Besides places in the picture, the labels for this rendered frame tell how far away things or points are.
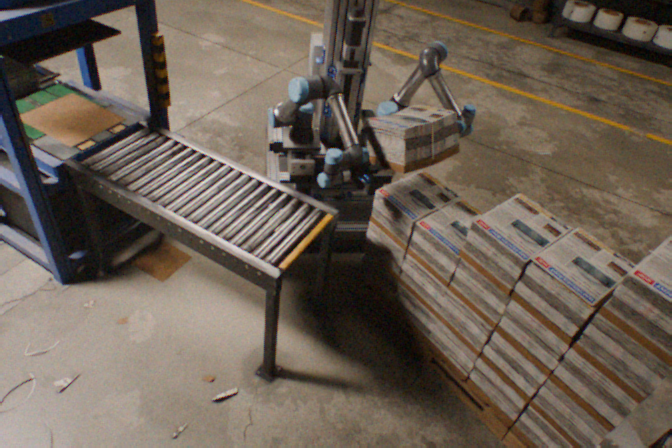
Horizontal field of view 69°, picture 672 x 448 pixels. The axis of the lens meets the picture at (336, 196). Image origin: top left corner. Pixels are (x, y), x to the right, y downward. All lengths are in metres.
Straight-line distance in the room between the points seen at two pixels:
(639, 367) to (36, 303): 2.97
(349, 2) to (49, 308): 2.37
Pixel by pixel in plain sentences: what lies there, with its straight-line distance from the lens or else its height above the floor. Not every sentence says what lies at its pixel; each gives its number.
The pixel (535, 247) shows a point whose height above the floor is 1.07.
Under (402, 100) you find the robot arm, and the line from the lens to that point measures 3.00.
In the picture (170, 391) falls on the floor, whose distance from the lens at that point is 2.82.
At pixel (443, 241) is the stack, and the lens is 2.43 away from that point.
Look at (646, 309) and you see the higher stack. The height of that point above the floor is 1.21.
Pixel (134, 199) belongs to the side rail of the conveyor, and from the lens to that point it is 2.58.
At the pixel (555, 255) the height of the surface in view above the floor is 1.07.
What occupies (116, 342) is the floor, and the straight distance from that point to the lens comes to 3.03.
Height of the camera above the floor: 2.44
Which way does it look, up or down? 39 degrees down
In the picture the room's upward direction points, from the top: 9 degrees clockwise
